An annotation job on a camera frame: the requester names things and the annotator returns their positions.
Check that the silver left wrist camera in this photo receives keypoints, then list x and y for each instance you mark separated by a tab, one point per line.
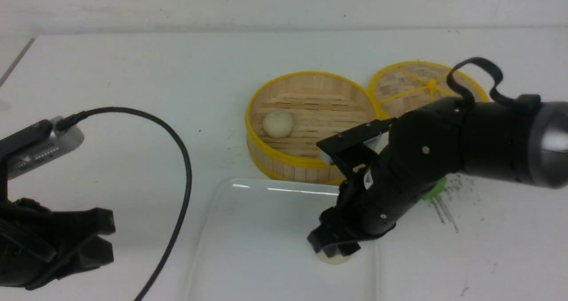
37	145

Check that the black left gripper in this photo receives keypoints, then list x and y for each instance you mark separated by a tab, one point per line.
27	251

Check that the green cube block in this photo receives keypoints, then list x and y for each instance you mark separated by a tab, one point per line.
437	190

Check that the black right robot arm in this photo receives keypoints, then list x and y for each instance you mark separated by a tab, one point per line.
524	142

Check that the woven bamboo steamer lid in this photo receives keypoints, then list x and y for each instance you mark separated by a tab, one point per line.
406	86

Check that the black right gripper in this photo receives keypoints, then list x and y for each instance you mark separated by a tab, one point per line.
421	147

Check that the bamboo steamer basket yellow rim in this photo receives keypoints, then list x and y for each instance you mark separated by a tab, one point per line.
321	105

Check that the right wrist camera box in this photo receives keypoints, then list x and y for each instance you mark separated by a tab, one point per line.
348	150

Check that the steamed bun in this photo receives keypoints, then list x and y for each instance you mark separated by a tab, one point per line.
335	260
278	124

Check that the white rectangular plate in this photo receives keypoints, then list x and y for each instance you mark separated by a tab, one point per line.
254	247

